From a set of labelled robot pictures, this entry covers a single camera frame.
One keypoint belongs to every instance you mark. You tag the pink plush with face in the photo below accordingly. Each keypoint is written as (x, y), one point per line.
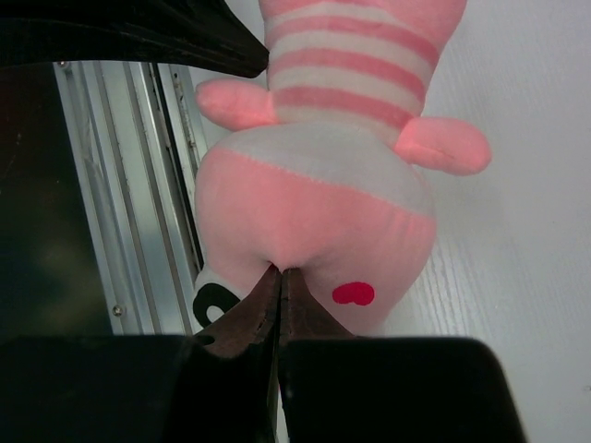
(320, 168)

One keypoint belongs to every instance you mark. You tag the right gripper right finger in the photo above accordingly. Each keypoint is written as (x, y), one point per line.
(340, 387)

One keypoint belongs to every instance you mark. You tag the aluminium rail frame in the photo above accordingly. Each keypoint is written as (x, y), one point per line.
(137, 140)

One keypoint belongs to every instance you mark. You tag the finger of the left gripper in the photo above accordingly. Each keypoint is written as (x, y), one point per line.
(204, 34)

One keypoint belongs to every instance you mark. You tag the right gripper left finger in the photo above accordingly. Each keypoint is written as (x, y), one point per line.
(216, 386)

